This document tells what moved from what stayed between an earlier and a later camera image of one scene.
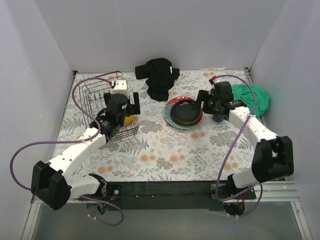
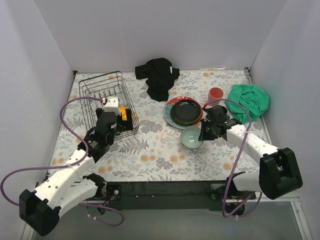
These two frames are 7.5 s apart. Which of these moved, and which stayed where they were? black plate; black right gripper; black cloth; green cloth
Moved: black right gripper
Stayed: green cloth; black cloth; black plate
